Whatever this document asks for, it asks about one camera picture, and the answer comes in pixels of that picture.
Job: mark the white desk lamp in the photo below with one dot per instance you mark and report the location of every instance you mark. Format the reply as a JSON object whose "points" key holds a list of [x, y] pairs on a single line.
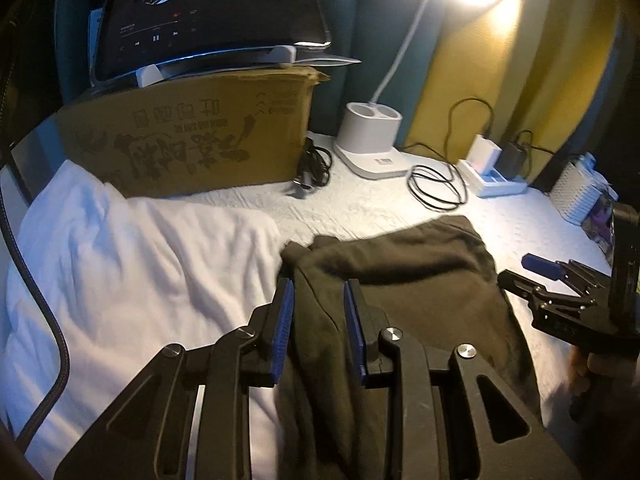
{"points": [[365, 135]]}

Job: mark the white power strip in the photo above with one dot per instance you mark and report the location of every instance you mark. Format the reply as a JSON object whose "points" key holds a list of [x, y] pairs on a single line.
{"points": [[492, 187]]}

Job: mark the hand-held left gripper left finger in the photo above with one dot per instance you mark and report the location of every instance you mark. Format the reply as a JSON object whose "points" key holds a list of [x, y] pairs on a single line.
{"points": [[282, 330]]}

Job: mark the black charger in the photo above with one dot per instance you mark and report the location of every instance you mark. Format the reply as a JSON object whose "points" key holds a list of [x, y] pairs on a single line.
{"points": [[512, 160]]}

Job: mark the white ribbed basket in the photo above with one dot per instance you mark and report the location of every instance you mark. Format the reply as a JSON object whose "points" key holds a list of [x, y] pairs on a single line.
{"points": [[575, 190]]}

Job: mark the thin silver slab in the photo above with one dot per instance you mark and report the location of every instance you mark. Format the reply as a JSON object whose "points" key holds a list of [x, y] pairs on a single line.
{"points": [[330, 59]]}

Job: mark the person's right hand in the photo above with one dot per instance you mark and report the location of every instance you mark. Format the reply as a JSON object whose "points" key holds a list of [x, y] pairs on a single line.
{"points": [[582, 375]]}

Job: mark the white bed sheet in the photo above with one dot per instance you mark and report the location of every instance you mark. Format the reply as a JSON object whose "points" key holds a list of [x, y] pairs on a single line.
{"points": [[350, 210]]}

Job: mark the dark olive shirt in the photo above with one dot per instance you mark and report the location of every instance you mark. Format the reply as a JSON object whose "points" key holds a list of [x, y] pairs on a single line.
{"points": [[425, 280]]}

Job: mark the purple cloth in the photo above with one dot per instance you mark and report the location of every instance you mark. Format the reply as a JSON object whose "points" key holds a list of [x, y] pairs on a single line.
{"points": [[600, 220]]}

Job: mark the white charger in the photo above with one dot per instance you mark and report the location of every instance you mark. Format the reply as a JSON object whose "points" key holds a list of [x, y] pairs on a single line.
{"points": [[485, 152]]}

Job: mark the printed cardboard box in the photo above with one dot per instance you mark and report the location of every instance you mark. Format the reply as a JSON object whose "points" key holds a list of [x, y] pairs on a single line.
{"points": [[200, 125]]}

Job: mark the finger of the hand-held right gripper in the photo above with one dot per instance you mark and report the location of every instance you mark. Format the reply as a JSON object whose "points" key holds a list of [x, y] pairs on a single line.
{"points": [[520, 285], [542, 264]]}

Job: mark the yellow curtain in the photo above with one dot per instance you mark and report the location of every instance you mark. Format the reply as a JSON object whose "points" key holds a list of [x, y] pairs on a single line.
{"points": [[550, 85]]}

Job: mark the dark teal curtain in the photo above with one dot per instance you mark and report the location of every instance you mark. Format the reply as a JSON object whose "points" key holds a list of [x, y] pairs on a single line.
{"points": [[370, 35]]}

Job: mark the white and blue pack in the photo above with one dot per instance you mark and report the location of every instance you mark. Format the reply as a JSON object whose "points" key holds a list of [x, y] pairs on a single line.
{"points": [[586, 161]]}

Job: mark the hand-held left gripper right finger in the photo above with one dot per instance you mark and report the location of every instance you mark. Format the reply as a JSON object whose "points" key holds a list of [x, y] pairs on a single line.
{"points": [[355, 330]]}

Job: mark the white folded blanket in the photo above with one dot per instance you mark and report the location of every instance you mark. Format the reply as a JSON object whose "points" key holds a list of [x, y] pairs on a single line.
{"points": [[125, 285]]}

